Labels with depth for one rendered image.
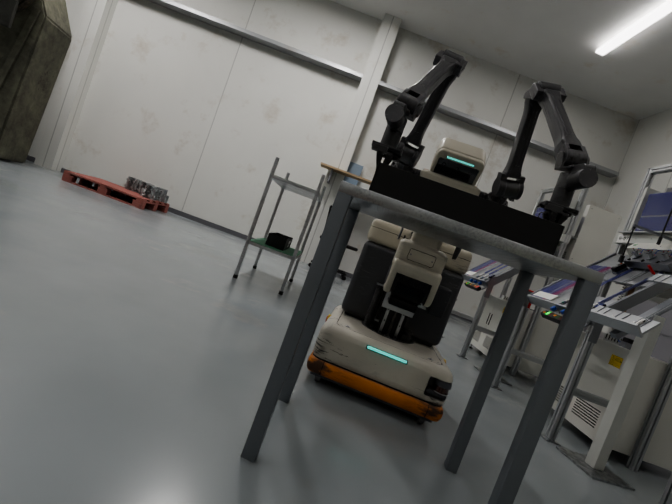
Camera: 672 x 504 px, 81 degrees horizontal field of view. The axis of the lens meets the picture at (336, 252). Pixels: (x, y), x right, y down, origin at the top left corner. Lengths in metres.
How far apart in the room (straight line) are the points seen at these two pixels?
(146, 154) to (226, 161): 1.41
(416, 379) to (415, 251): 0.55
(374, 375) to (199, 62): 6.93
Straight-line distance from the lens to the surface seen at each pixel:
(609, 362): 2.91
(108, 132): 8.25
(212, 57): 7.96
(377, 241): 2.04
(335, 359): 1.78
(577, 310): 1.16
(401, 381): 1.80
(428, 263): 1.80
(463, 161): 1.79
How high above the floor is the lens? 0.66
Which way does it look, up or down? 3 degrees down
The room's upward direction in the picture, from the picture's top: 20 degrees clockwise
